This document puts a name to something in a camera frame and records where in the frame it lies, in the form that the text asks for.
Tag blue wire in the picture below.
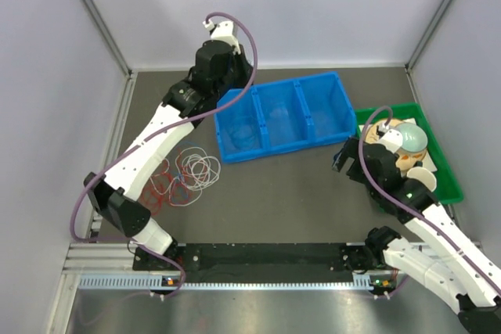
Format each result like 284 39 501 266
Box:
230 124 258 149

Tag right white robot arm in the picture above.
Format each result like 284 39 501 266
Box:
333 137 500 333

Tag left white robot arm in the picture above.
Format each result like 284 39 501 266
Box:
84 40 253 269

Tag tan patterned plate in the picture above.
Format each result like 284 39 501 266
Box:
365 118 427 174

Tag light green bowl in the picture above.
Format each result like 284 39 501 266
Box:
395 122 428 153

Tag white cup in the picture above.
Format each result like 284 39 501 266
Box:
406 166 438 192

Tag green plastic tray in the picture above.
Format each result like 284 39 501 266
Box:
354 102 465 214

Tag blue three-compartment bin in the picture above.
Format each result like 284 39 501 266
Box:
214 71 356 163

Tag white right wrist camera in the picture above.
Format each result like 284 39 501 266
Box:
377 123 403 153

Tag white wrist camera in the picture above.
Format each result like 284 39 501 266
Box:
377 123 403 153
203 20 241 55

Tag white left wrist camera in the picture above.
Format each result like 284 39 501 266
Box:
203 20 241 55

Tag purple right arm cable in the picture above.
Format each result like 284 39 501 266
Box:
358 105 501 300

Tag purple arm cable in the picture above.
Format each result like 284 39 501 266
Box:
69 12 258 300
358 105 501 300

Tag white wire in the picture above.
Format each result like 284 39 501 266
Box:
150 145 222 206

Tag grey slotted cable duct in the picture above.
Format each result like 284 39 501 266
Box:
78 274 374 291

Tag aluminium frame left post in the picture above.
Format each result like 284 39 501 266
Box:
81 0 132 77

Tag aluminium frame post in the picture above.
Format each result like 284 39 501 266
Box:
405 0 455 73
81 0 132 77

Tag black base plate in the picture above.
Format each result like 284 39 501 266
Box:
132 242 369 283

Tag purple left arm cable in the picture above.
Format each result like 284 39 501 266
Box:
69 12 258 300

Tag aluminium frame right post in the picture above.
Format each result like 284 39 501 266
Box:
405 0 455 73

